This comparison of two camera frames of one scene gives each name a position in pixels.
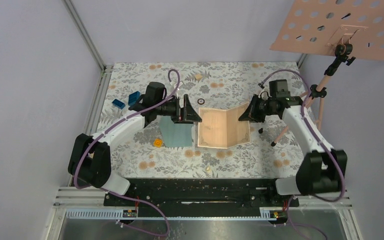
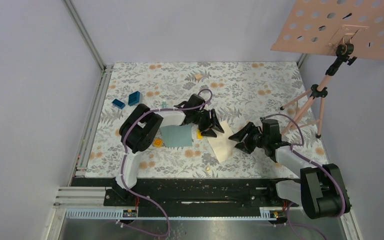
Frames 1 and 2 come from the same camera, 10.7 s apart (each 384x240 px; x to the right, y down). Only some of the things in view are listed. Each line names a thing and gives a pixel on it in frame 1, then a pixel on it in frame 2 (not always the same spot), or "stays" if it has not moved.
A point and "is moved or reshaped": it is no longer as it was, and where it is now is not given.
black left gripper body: [169, 109] -> [202, 120]
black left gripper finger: [192, 116] -> [209, 132]
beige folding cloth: [222, 128] is moved or reshaped
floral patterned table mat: [197, 134] stays
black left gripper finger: [187, 107] -> [216, 125]
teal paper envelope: [176, 135] stays
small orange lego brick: [157, 143] stays
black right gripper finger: [248, 115] -> [240, 135]
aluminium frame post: [106, 70] stays
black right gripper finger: [255, 103] -> [242, 145]
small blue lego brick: [118, 103] stays
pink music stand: [347, 29] stays
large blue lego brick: [133, 97] stays
